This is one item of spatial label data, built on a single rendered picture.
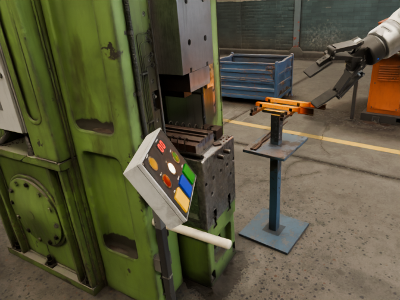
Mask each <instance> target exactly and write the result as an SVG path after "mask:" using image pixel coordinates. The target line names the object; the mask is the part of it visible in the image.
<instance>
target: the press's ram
mask: <svg viewBox="0 0 400 300"><path fill-rule="evenodd" d="M150 5H151V15H152V24H153V30H154V39H155V49H156V54H157V63H158V73H159V74H169V75H181V76H184V75H185V74H188V73H190V72H193V71H195V70H198V69H200V68H202V67H205V66H207V65H210V64H212V63H213V40H212V29H211V7H210V0H150Z"/></svg>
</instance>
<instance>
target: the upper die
mask: <svg viewBox="0 0 400 300"><path fill-rule="evenodd" d="M159 78H160V88H161V90H170V91H178V92H193V91H195V90H197V89H199V88H201V87H203V86H205V85H207V84H209V83H210V67H209V65H207V66H205V67H202V68H200V69H198V70H195V71H193V72H190V73H188V74H185V75H184V76H181V75H169V74H159Z"/></svg>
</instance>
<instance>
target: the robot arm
mask: <svg viewBox="0 0 400 300"><path fill-rule="evenodd" d="M327 49H328V51H327V50H325V51H324V55H325V56H323V57H321V58H320V59H319V60H317V61H316V62H315V63H314V64H312V65H311V66H309V67H308V68H306V69H305V70H304V73H305V74H306V75H307V76H308V77H309V78H312V77H313V76H315V75H316V74H317V73H319V72H320V71H322V70H324V69H325V68H326V67H328V66H329V65H331V64H333V61H332V60H345V62H346V66H345V67H346V68H345V69H344V73H343V75H342V76H341V78H340V79H339V80H338V82H337V83H336V84H335V86H334V88H333V89H332V90H331V89H329V90H327V91H325V92H324V93H322V94H321V95H320V96H318V97H316V98H315V99H313V100H312V101H311V104H312V105H313V106H314V107H315V108H316V109H317V108H319V107H320V106H322V105H324V104H325V103H326V102H328V101H330V100H331V99H333V98H334V97H337V99H341V98H342V97H343V96H344V94H346V93H347V91H348V90H350V88H351V87H352V86H353V85H354V84H355V83H356V82H357V81H358V80H359V79H360V78H362V77H363V76H364V75H365V73H363V71H362V69H363V68H364V67H365V66H367V65H374V64H375V63H377V62H379V61H380V60H382V59H387V58H389V57H391V56H392V55H394V54H395V53H397V52H398V51H400V8H399V9H398V10H397V11H395V12H394V13H393V14H392V15H391V16H390V17H389V18H388V19H387V20H386V21H384V22H383V23H382V24H380V25H379V26H377V27H376V28H374V29H373V30H371V31H370V32H369V33H368V35H367V37H365V38H364V39H363V40H362V39H360V38H359V37H355V38H353V39H352V40H348V41H345V42H341V43H336V44H332V45H329V46H328V47H327ZM351 49H352V51H348V50H351ZM350 71H353V73H351V72H350Z"/></svg>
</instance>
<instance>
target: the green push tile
mask: <svg viewBox="0 0 400 300"><path fill-rule="evenodd" d="M182 173H183V174H184V175H185V177H186V178H187V179H188V181H189V182H190V183H191V185H193V182H194V179H195V175H194V174H193V173H192V171H191V170H190V168H189V167H188V166H187V164H186V163H185V164H184V166H183V170H182Z"/></svg>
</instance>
